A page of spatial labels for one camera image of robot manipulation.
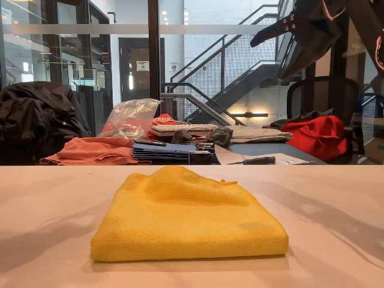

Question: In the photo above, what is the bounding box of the small black box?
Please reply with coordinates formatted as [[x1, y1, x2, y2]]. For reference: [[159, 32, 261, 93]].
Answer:
[[188, 151, 212, 164]]

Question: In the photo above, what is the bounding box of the beige folded cloth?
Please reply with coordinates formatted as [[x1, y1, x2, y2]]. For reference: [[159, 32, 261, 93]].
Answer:
[[229, 125, 293, 144]]

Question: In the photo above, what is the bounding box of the lined paper sheet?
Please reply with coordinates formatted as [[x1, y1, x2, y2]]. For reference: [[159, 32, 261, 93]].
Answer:
[[214, 145, 316, 165]]

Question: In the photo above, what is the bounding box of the white computer keyboard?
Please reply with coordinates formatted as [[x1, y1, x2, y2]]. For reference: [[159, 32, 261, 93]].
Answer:
[[149, 124, 221, 137]]

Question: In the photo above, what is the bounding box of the black jacket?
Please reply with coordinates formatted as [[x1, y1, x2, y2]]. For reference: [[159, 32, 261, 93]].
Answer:
[[0, 81, 92, 166]]

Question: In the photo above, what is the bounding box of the fixed black gripper finger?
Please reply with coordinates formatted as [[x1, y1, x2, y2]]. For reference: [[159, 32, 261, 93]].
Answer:
[[276, 26, 343, 80]]

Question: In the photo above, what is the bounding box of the red fabric bag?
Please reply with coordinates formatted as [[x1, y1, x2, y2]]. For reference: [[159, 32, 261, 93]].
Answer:
[[277, 115, 350, 163]]

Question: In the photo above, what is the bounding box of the red printed cloth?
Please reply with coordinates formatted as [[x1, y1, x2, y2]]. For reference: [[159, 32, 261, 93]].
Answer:
[[100, 113, 181, 142]]

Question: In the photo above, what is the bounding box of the small clear screw bag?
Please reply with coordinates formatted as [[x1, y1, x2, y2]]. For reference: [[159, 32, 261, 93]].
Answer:
[[280, 158, 310, 166]]

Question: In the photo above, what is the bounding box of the moving black gripper finger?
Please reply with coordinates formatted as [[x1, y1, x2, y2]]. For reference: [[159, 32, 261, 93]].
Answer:
[[250, 10, 298, 48]]

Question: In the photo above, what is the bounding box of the glowing wall lamp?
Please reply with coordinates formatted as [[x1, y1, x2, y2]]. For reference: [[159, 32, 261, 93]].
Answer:
[[230, 111, 269, 118]]

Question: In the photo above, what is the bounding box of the dark olive garment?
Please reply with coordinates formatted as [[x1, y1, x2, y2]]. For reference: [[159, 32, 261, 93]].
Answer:
[[269, 108, 337, 130]]

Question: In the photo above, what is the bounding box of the dark framed door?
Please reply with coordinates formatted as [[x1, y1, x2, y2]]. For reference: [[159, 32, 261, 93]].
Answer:
[[118, 38, 165, 103]]

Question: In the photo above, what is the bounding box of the black office chair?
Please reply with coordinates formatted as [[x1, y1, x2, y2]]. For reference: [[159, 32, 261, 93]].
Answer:
[[287, 76, 365, 164]]

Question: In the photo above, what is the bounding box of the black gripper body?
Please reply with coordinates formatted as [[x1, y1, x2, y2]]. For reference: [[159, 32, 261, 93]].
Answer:
[[295, 0, 350, 36]]

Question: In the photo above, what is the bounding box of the clear plastic bag with parts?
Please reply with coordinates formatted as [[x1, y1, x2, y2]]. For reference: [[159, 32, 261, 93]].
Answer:
[[97, 98, 163, 140]]

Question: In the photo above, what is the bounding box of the black metal staircase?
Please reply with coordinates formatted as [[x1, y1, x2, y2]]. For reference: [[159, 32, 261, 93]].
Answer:
[[160, 0, 310, 127]]

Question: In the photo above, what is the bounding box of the dark crumpled plastic bag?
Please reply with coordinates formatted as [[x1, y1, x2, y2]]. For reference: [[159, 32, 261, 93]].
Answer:
[[211, 127, 234, 147]]

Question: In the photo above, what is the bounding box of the yellow microfiber towel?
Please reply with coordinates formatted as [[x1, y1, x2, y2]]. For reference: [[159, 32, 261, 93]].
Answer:
[[90, 166, 290, 262]]

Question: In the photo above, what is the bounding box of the salmon orange cloth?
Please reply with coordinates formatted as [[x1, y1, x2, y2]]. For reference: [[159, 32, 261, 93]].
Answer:
[[39, 137, 153, 166]]

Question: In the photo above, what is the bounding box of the blue black precision screwdriver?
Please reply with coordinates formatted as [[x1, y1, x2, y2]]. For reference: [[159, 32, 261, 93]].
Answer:
[[227, 155, 276, 165]]

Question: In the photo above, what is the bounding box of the blue folder stack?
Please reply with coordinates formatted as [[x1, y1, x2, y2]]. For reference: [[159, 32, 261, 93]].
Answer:
[[131, 142, 220, 164]]

